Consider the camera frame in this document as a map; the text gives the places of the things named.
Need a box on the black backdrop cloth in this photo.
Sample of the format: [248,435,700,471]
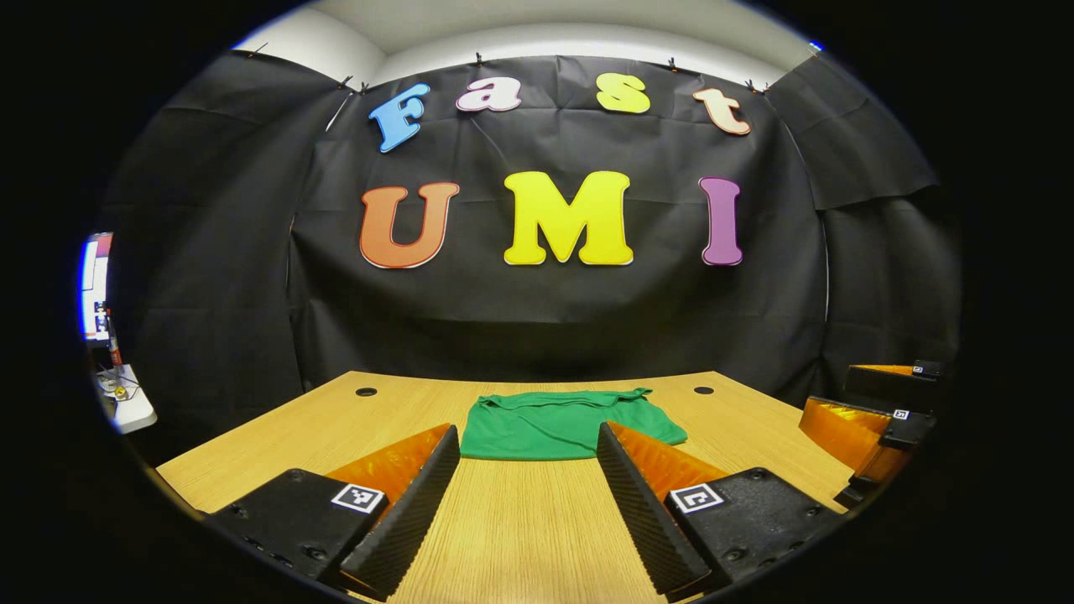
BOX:
[101,49,962,466]

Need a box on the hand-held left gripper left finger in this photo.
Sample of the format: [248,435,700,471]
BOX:
[204,424,461,601]

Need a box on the computer monitor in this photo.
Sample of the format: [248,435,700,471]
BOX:
[80,232,113,341]

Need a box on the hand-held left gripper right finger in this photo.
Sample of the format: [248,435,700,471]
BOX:
[597,421,848,598]

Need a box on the white side table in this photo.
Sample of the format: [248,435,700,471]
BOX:
[95,364,159,435]

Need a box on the green T-shirt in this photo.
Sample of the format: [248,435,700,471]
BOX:
[460,387,689,461]

